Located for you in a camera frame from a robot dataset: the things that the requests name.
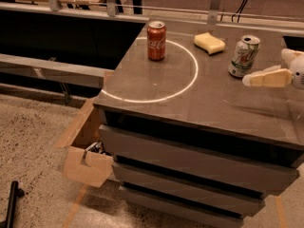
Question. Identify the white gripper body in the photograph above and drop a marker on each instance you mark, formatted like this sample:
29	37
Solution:
298	70

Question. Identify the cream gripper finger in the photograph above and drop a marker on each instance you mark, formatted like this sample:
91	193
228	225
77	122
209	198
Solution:
273	76
288	55

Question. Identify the white green 7up can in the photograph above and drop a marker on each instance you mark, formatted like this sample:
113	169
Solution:
244	56

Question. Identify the red coca-cola can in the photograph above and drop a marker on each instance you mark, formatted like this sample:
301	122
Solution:
156	38

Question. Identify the yellow sponge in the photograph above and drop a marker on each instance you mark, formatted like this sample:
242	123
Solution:
209	43

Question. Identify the grey drawer cabinet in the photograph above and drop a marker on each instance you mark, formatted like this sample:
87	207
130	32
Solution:
189	139

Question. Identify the open cardboard box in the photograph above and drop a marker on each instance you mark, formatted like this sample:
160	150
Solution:
83	165

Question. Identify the black metal bar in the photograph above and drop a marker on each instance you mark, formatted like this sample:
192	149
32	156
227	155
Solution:
14	193

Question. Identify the metal railing frame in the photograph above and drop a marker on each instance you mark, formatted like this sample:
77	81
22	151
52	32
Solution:
63	13

